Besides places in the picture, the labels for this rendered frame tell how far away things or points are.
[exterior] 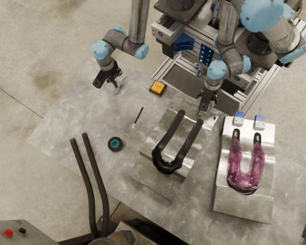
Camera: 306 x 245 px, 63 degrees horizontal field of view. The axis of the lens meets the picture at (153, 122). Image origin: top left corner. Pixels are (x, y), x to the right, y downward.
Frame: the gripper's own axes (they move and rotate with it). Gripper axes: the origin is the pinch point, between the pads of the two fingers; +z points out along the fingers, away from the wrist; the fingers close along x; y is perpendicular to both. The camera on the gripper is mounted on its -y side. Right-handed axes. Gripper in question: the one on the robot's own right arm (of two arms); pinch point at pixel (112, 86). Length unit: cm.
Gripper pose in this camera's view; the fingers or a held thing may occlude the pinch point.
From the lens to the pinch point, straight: 150.0
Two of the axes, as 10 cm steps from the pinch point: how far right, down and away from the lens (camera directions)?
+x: -7.4, -6.2, 2.7
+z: 0.6, 3.3, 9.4
